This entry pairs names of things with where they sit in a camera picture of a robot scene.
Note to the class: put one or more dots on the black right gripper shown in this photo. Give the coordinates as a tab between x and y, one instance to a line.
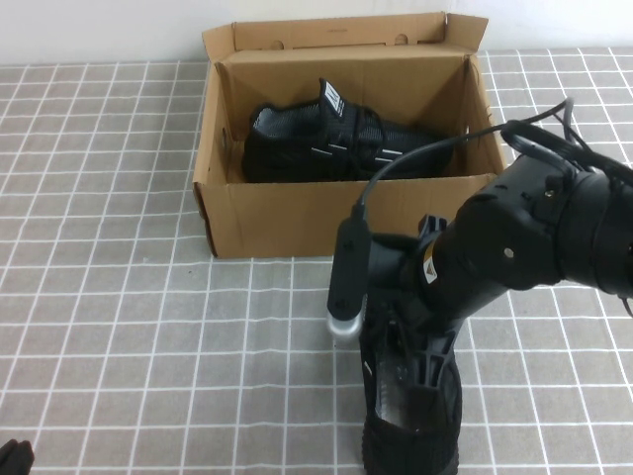
494	237

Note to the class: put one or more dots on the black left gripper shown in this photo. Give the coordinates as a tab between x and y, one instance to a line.
16	460

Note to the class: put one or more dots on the grey white checked tablecloth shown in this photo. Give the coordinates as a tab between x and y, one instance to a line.
148	346

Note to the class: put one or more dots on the black sneaker with white label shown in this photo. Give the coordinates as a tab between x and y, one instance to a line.
395	445
297	158

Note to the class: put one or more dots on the black right camera mount bracket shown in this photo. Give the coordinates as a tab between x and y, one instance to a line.
395	257

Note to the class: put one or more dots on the brown cardboard shoe box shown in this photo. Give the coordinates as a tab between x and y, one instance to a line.
297	218

